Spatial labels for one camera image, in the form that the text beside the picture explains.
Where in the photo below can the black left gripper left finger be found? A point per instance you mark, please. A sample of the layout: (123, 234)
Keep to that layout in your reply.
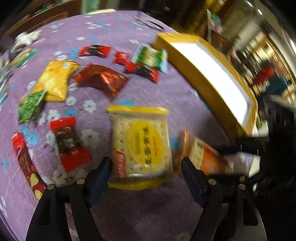
(49, 221)

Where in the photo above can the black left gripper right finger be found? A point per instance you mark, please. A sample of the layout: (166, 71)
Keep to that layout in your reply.
(227, 200)

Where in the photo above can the red and gold snack bar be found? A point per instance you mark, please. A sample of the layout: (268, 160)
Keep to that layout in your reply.
(30, 173)

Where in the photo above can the orange soda cracker pack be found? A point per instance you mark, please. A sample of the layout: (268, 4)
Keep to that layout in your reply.
(202, 156)

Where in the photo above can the red candy pack with dark centre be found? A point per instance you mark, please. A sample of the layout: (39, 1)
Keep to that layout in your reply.
(71, 151)

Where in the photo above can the yellow soda cracker pack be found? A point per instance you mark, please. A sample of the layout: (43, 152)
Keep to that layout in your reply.
(140, 147)

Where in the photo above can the green pea snack bag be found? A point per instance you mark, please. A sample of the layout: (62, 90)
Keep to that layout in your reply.
(31, 106)

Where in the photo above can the red black candy pack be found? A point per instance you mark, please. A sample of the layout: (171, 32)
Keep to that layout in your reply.
(95, 50)
(142, 70)

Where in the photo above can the yellow cheese sandwich cracker bag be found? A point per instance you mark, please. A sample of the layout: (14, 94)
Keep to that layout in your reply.
(54, 80)

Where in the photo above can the dark red foil snack bag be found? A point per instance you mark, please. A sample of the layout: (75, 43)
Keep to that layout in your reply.
(102, 78)

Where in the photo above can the green white snack pack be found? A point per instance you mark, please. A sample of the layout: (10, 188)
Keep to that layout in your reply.
(151, 57)

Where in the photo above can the small red candy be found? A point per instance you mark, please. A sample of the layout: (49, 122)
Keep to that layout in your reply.
(121, 57)

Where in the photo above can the yellow cardboard tray box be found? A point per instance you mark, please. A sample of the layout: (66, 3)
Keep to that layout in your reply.
(215, 79)

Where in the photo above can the purple floral tablecloth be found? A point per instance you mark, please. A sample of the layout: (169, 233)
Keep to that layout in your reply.
(167, 212)

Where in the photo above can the green booklet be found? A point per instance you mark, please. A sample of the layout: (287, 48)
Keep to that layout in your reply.
(22, 57)

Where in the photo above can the wooden cabinet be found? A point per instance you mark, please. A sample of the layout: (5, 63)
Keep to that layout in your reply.
(39, 13)

